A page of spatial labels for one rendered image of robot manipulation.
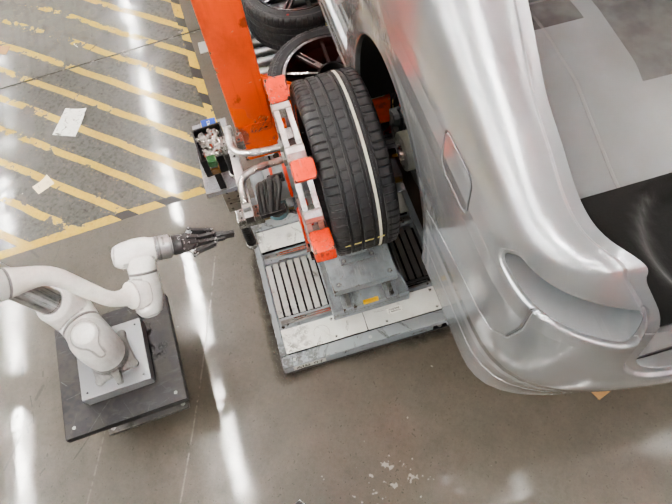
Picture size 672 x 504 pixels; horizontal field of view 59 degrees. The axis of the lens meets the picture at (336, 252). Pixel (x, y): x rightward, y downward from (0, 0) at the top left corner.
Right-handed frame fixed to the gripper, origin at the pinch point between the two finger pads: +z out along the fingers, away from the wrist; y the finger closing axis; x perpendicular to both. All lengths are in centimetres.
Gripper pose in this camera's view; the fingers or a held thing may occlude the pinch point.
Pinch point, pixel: (225, 235)
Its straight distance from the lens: 233.7
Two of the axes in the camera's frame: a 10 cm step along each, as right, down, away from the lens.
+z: 9.2, -2.0, 3.3
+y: -3.5, -8.0, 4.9
